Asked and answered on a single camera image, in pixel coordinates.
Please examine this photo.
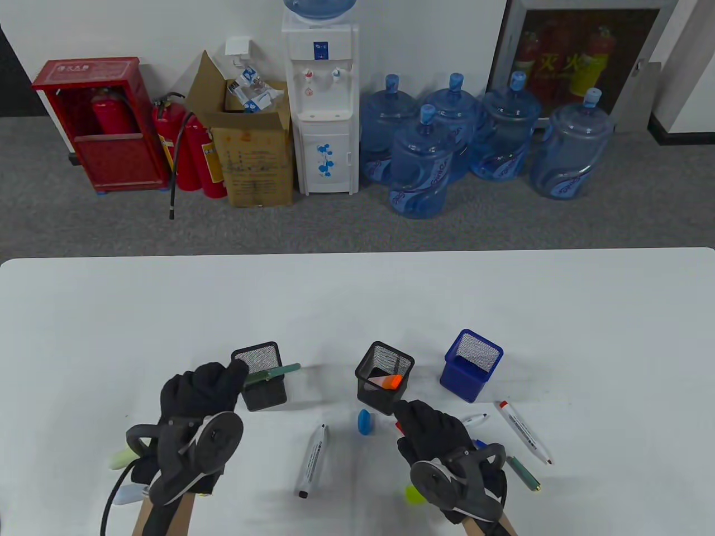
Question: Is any person's right hand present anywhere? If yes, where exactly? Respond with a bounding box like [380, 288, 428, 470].
[394, 400, 509, 525]

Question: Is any person's left hand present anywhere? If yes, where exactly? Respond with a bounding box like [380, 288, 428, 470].
[131, 360, 250, 495]

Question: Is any white marker with black end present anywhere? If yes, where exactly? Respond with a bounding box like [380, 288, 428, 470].
[296, 424, 328, 499]

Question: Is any person's right forearm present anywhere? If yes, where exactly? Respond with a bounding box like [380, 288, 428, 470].
[461, 511, 517, 536]

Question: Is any person's left forearm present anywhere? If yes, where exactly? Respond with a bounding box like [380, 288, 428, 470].
[131, 491, 196, 536]

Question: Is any black mesh pen holder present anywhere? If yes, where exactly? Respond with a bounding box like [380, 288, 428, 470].
[231, 341, 288, 413]
[355, 341, 416, 415]

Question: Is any blue mesh pen holder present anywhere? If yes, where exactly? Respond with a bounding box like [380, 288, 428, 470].
[439, 328, 504, 404]

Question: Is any white marker with red end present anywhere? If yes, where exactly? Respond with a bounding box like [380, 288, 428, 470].
[497, 400, 554, 466]

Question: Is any blue highlighter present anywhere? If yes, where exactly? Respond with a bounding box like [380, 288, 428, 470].
[112, 483, 151, 506]

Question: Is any open cardboard box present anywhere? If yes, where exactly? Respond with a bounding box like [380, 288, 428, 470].
[184, 50, 295, 208]

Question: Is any red extinguisher with yellow label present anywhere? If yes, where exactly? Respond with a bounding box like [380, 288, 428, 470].
[184, 114, 228, 199]

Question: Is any red fire extinguisher cabinet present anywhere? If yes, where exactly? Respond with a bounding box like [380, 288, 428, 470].
[31, 56, 171, 194]

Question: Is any white water dispenser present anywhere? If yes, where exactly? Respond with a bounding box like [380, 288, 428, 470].
[281, 10, 360, 196]

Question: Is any blue water jug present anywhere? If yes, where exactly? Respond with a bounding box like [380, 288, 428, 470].
[422, 73, 481, 182]
[530, 88, 616, 200]
[388, 104, 456, 219]
[360, 74, 420, 185]
[469, 71, 542, 182]

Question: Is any red extinguisher inside cabinet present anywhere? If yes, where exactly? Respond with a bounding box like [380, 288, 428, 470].
[90, 87, 139, 136]

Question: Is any pile of plastic wrappers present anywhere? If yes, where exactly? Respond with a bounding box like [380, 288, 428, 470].
[226, 66, 287, 113]

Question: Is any dark door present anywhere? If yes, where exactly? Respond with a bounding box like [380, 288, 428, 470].
[0, 25, 52, 119]

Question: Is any blue bottle on dispenser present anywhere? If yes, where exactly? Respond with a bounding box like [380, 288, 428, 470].
[283, 0, 358, 23]

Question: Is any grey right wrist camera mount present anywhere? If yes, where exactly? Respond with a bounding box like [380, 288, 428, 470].
[409, 443, 508, 523]

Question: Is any black cable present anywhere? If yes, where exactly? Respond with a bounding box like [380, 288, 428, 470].
[99, 457, 140, 536]

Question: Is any red extinguisher with black hose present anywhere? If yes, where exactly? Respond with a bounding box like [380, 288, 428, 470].
[152, 92, 196, 221]

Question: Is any glass-fronted wall fire cabinet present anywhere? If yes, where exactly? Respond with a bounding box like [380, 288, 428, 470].
[486, 0, 679, 135]

